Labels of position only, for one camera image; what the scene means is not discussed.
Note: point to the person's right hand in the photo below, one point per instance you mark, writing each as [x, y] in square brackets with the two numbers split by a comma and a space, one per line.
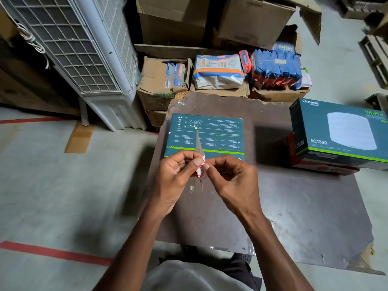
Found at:
[238, 187]

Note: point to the person's left hand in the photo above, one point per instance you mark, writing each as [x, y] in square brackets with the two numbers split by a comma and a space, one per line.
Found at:
[169, 181]

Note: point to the person's left thumb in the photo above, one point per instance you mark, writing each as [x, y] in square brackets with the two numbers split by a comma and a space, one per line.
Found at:
[193, 165]

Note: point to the person's right thumb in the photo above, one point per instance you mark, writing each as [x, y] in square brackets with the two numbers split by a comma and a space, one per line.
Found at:
[212, 172]

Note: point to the red white sticker strip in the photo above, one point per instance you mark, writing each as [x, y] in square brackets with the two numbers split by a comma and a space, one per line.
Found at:
[198, 145]

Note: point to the person's right forearm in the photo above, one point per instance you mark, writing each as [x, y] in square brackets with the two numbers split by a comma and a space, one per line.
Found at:
[272, 254]

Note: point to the person's left forearm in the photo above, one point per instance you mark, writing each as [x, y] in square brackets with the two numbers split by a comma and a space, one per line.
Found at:
[136, 251]

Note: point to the flat teal printed box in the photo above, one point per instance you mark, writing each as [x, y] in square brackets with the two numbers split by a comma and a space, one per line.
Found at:
[212, 133]

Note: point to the small cardboard box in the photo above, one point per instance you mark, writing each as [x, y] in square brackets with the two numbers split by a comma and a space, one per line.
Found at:
[155, 118]

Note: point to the open worn cardboard box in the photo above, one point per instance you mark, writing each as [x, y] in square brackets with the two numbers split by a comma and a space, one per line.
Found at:
[151, 87]

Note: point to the blue packets in cardboard box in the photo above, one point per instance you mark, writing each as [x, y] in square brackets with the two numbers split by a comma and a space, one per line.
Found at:
[175, 74]

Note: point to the white orange diaper pack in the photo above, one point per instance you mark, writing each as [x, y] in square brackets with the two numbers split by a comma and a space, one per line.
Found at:
[218, 71]

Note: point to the dark trousers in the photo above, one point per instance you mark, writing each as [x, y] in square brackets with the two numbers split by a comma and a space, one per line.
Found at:
[239, 266]

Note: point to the low cardboard box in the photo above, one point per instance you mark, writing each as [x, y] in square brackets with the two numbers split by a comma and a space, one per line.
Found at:
[279, 94]

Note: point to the red box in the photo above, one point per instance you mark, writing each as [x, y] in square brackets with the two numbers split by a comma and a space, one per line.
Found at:
[321, 167]

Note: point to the red packet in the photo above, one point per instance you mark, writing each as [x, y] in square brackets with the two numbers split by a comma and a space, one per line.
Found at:
[245, 60]

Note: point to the cardboard piece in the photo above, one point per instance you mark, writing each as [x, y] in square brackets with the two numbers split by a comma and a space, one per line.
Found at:
[79, 139]

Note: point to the bundle of blue packets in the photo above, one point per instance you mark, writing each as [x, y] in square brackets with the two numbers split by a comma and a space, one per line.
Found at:
[275, 68]

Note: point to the teal box with white disc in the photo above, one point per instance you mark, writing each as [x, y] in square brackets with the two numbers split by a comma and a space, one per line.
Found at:
[336, 130]

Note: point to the white packet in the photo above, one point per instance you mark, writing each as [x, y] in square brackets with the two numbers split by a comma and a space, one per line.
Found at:
[306, 79]

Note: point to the large cardboard box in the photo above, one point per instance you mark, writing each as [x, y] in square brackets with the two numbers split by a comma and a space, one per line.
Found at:
[172, 21]
[254, 21]

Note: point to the white air cooler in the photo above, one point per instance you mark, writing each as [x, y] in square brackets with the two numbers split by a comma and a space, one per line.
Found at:
[88, 51]

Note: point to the brown cardboard carton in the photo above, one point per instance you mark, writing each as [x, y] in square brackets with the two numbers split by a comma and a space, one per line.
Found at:
[33, 84]

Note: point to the wooden pallet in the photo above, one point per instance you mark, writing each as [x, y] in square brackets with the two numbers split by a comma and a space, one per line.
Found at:
[377, 57]
[379, 102]
[357, 6]

